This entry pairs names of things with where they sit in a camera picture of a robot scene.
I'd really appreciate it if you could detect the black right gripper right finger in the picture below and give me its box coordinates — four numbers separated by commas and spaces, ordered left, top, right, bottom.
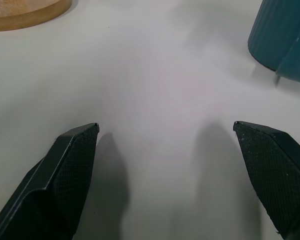
233, 120, 300, 240

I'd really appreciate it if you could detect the teal ribbed ceramic cup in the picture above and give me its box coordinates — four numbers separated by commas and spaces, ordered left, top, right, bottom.
247, 0, 300, 84

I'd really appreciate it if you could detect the round wooden board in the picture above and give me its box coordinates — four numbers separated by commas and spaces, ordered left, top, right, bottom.
0, 0, 73, 32

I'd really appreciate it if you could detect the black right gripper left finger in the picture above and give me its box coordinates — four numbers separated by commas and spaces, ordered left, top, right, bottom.
0, 122, 101, 240

